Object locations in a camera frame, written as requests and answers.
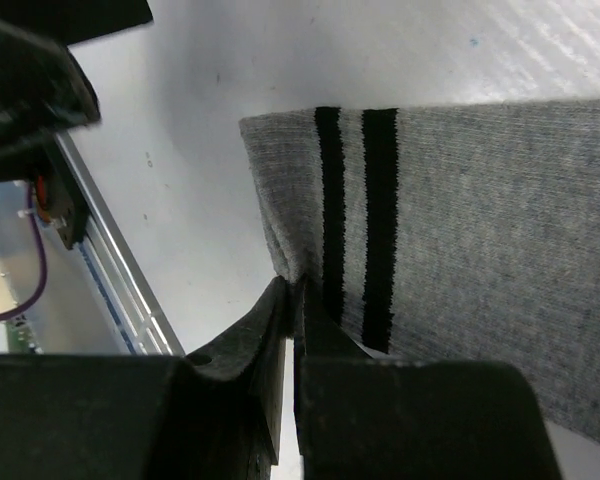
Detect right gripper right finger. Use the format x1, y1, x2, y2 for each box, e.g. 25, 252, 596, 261
294, 279, 561, 479

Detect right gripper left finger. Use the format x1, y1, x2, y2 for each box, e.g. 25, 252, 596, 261
0, 278, 286, 479

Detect grey sock black stripes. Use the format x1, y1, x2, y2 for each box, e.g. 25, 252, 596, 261
239, 99, 600, 443

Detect aluminium frame rail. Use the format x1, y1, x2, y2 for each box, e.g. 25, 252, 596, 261
0, 129, 186, 357

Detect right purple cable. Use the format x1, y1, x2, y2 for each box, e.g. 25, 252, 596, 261
0, 182, 49, 326

